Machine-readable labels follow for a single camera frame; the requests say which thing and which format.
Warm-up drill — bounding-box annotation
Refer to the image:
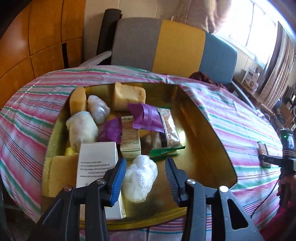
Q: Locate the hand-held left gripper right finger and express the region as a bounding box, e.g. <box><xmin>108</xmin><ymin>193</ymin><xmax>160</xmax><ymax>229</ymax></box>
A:
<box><xmin>165</xmin><ymin>157</ymin><xmax>264</xmax><ymax>241</ymax></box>

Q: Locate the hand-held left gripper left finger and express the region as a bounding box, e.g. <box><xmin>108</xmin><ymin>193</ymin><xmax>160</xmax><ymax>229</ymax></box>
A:
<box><xmin>30</xmin><ymin>157</ymin><xmax>127</xmax><ymax>241</ymax></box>

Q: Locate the plastic-wrapped white ball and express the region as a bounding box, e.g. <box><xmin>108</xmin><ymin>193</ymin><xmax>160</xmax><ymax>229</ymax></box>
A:
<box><xmin>87</xmin><ymin>95</ymin><xmax>111</xmax><ymax>125</ymax></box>
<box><xmin>122</xmin><ymin>154</ymin><xmax>158</xmax><ymax>203</ymax></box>

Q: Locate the white carton box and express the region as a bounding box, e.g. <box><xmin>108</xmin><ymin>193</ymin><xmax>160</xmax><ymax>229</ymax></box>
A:
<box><xmin>76</xmin><ymin>141</ymin><xmax>126</xmax><ymax>220</ymax></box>

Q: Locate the gold tin box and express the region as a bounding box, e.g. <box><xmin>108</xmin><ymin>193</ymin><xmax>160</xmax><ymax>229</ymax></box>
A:
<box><xmin>41</xmin><ymin>81</ymin><xmax>238</xmax><ymax>231</ymax></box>

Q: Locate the beige medicine box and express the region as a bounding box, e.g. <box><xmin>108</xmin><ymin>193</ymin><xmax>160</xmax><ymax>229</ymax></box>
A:
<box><xmin>120</xmin><ymin>115</ymin><xmax>142</xmax><ymax>159</ymax></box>

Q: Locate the yellow sponge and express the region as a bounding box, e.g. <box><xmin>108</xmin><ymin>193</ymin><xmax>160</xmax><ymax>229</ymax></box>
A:
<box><xmin>42</xmin><ymin>154</ymin><xmax>80</xmax><ymax>197</ymax></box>
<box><xmin>64</xmin><ymin>146</ymin><xmax>80</xmax><ymax>157</ymax></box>
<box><xmin>69</xmin><ymin>87</ymin><xmax>88</xmax><ymax>115</ymax></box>

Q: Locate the large purple packet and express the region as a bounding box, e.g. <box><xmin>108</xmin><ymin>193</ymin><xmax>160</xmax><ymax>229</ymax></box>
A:
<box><xmin>127</xmin><ymin>103</ymin><xmax>164</xmax><ymax>131</ymax></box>

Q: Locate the large yellow sponge block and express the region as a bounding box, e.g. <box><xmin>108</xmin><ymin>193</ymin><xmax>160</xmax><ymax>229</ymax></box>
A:
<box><xmin>112</xmin><ymin>82</ymin><xmax>147</xmax><ymax>112</ymax></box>

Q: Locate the person's right hand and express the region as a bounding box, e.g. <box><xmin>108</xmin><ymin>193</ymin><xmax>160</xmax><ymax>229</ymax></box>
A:
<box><xmin>278</xmin><ymin>174</ymin><xmax>296</xmax><ymax>207</ymax></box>

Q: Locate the wooden desk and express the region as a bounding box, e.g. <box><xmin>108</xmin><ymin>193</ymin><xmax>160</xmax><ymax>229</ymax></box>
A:
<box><xmin>270</xmin><ymin>97</ymin><xmax>296</xmax><ymax>130</ymax></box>

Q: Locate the black stereo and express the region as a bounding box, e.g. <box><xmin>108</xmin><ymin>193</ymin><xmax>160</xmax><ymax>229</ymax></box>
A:
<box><xmin>285</xmin><ymin>87</ymin><xmax>296</xmax><ymax>109</ymax></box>

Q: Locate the person's red clothing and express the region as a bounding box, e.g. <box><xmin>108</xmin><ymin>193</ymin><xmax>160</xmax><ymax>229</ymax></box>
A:
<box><xmin>260</xmin><ymin>202</ymin><xmax>296</xmax><ymax>241</ymax></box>

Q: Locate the wooden side table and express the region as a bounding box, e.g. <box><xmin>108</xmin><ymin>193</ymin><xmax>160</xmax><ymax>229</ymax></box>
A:
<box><xmin>232</xmin><ymin>77</ymin><xmax>273</xmax><ymax>116</ymax></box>

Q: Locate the striped curtain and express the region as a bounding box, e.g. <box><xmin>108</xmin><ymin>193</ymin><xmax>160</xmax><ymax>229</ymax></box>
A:
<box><xmin>260</xmin><ymin>22</ymin><xmax>296</xmax><ymax>109</ymax></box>

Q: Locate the white carton with blue print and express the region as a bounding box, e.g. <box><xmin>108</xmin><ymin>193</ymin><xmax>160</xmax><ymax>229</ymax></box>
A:
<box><xmin>243</xmin><ymin>68</ymin><xmax>260</xmax><ymax>90</ymax></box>

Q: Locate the dark red cloth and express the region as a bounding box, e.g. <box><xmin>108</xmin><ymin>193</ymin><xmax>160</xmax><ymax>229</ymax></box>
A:
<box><xmin>188</xmin><ymin>71</ymin><xmax>226</xmax><ymax>90</ymax></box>

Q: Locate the striped tablecloth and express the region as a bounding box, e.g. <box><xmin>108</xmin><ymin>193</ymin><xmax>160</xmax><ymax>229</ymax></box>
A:
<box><xmin>0</xmin><ymin>65</ymin><xmax>287</xmax><ymax>241</ymax></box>

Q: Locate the window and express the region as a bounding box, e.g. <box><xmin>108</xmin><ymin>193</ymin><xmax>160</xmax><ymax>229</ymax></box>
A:
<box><xmin>217</xmin><ymin>0</ymin><xmax>278</xmax><ymax>61</ymax></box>

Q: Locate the grey yellow blue chair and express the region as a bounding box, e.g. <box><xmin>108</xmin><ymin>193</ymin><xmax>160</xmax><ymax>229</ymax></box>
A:
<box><xmin>111</xmin><ymin>17</ymin><xmax>255</xmax><ymax>107</ymax></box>

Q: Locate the black rolled mat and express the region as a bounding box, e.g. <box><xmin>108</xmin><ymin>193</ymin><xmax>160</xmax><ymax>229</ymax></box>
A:
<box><xmin>96</xmin><ymin>9</ymin><xmax>123</xmax><ymax>61</ymax></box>

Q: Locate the pink patterned curtain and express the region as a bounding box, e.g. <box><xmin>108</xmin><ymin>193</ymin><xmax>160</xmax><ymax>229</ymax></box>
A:
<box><xmin>171</xmin><ymin>0</ymin><xmax>234</xmax><ymax>33</ymax></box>

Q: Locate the wooden wardrobe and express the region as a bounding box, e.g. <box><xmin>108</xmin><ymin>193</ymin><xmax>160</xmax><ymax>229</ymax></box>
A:
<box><xmin>0</xmin><ymin>0</ymin><xmax>87</xmax><ymax>107</ymax></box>

